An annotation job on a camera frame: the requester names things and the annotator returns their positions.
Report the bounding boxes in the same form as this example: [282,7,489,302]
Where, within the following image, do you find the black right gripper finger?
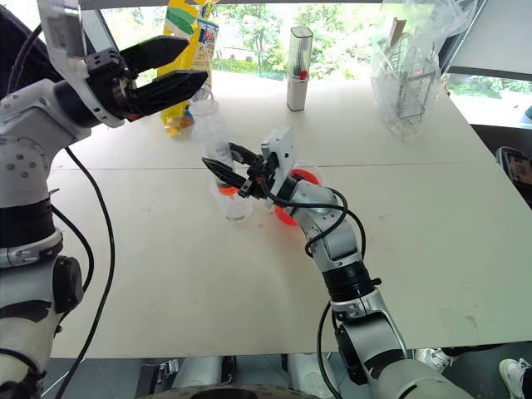
[201,156,250,195]
[229,142,264,167]

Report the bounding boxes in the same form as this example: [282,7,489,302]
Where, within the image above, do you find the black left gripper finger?
[131,70,209,118]
[119,35,191,79]

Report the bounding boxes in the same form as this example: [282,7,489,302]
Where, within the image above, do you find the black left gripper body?
[85,48,141,121]

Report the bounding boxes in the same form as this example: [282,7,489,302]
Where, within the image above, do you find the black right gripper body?
[238,151,279,200]

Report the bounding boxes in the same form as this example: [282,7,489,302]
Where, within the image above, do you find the clear plastic bottle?
[189,98,242,199]

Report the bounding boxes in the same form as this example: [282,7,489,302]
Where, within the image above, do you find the clear empty plastic cup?
[212,181,254,223]

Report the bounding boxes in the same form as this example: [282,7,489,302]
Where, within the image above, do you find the clear cup with red liquid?
[273,159,326,228]

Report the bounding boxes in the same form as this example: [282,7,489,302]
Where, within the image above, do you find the yellow snack bag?
[156,0,220,139]

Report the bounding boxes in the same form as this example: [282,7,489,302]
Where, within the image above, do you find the white container with clear lid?
[286,26,314,112]

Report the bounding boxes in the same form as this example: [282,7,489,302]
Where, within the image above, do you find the black fabric object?
[0,5,64,101]

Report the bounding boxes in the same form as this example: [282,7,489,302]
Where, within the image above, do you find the silver robot leg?
[170,355,222,391]
[286,352,334,398]

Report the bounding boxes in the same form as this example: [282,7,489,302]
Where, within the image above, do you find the white sneaker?
[413,347,459,374]
[498,357,532,399]

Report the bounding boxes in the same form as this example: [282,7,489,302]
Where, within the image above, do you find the black rounded object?
[495,145,532,209]

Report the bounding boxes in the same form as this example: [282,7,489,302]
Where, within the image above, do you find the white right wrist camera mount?
[260,126,298,209]

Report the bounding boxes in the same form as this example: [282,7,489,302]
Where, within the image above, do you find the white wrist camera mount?
[260,126,298,209]
[36,0,126,129]

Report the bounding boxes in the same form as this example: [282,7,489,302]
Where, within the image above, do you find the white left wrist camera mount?
[36,0,126,129]

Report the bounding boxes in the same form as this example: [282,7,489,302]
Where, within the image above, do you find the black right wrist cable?
[259,164,367,259]

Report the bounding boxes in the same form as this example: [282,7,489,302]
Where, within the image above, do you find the long black left arm cable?
[53,145,116,399]

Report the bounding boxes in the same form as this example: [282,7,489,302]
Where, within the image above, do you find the wire rack in plastic bag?
[368,0,479,143]

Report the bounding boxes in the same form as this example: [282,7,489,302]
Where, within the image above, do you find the short black left arm cable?
[51,206,96,293]

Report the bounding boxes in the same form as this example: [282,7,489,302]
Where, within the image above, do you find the black right elbow cable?
[316,300,345,399]

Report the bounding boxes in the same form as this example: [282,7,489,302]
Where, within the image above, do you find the metal wire rack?
[388,32,438,126]

